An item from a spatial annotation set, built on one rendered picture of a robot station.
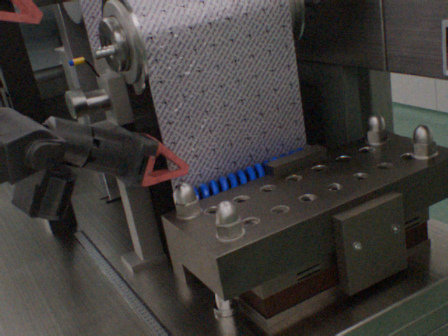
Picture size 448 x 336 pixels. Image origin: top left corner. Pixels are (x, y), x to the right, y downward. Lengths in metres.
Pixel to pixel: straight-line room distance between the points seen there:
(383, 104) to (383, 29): 0.35
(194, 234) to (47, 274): 0.36
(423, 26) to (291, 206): 0.29
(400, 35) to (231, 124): 0.26
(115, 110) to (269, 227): 0.30
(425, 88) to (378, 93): 3.04
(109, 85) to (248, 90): 0.20
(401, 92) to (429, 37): 3.58
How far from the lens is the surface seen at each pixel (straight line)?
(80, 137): 0.77
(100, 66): 1.02
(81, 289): 0.97
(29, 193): 0.78
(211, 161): 0.87
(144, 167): 0.81
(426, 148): 0.88
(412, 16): 0.86
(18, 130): 0.71
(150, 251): 0.97
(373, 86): 1.21
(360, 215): 0.77
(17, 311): 0.97
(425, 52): 0.85
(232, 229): 0.71
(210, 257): 0.70
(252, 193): 0.83
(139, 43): 0.80
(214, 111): 0.86
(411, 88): 4.35
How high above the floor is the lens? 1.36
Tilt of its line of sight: 21 degrees down
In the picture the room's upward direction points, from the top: 10 degrees counter-clockwise
